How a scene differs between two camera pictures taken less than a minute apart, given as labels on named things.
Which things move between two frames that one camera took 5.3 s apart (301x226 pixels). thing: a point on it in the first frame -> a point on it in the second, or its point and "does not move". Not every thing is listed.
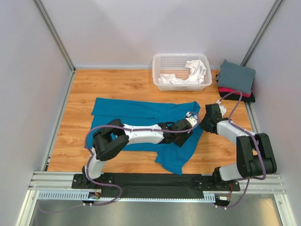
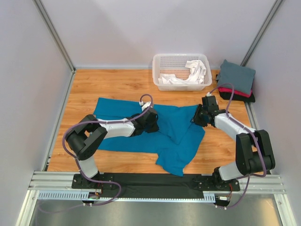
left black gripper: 180,142 -> 155,128
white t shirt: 197,75 does not move
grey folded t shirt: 235,76 does not move
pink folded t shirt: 244,94 does not move
